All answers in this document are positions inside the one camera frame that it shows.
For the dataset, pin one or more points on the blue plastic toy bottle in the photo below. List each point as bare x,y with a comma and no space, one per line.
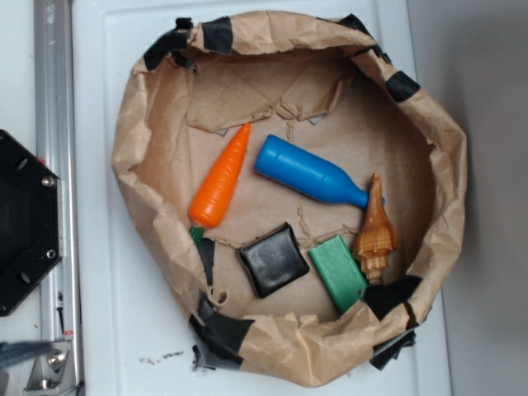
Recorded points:
308,174

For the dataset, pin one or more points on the aluminium extrusion rail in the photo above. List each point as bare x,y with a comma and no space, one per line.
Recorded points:
61,372

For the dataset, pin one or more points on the brown spiral seashell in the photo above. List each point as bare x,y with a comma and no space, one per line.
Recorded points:
377,237

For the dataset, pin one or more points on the black square cushion block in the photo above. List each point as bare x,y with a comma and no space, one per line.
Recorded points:
273,260

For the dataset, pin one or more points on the brown paper lined bin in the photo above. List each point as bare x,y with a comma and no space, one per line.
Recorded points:
327,87

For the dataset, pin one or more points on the orange plastic toy carrot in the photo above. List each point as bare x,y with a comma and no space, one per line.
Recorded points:
212,201

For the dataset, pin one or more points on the black hexagonal robot base plate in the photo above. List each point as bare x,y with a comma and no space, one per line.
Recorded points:
30,246

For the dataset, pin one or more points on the green rectangular block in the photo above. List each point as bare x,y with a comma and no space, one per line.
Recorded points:
339,272

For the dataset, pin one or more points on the white plastic tray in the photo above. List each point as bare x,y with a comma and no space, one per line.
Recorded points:
135,338

